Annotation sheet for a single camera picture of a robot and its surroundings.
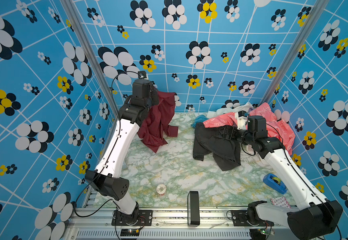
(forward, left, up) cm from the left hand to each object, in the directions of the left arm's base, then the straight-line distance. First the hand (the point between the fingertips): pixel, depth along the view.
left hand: (151, 90), depth 72 cm
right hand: (-11, -38, -17) cm, 43 cm away
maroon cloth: (-6, +2, -24) cm, 24 cm away
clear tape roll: (-34, -4, -41) cm, 53 cm away
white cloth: (+26, -66, -34) cm, 79 cm away
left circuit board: (-53, +10, -45) cm, 70 cm away
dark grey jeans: (-7, -41, -34) cm, 54 cm away
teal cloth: (+19, -29, -41) cm, 54 cm away
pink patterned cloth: (-6, -80, -28) cm, 85 cm away
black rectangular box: (-45, -20, -33) cm, 59 cm away
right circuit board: (-54, -52, -41) cm, 85 cm away
